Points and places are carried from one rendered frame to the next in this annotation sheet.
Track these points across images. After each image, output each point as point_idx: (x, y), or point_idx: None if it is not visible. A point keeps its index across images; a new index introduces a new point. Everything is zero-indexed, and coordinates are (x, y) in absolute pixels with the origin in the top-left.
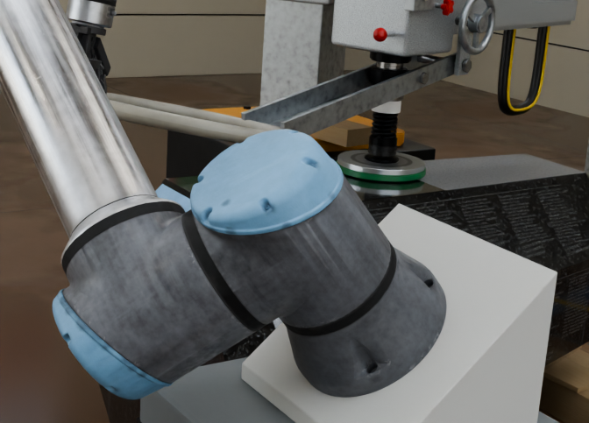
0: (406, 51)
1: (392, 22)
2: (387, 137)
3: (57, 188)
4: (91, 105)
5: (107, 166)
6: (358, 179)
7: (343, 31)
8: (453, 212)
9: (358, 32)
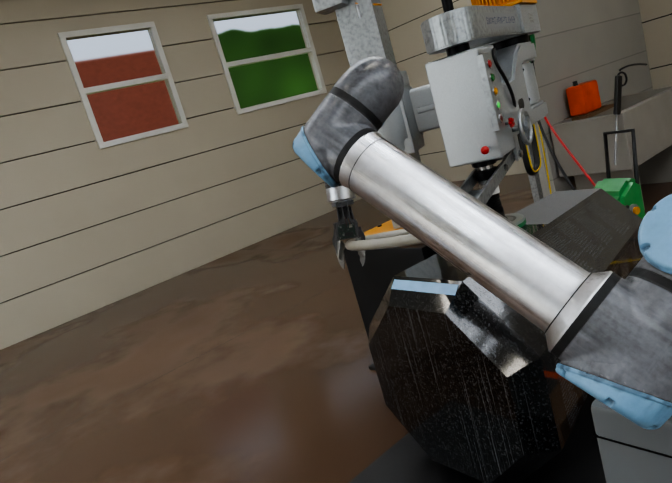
0: (500, 154)
1: (486, 141)
2: (498, 207)
3: (522, 293)
4: (511, 226)
5: (555, 264)
6: None
7: (455, 157)
8: (558, 234)
9: (466, 155)
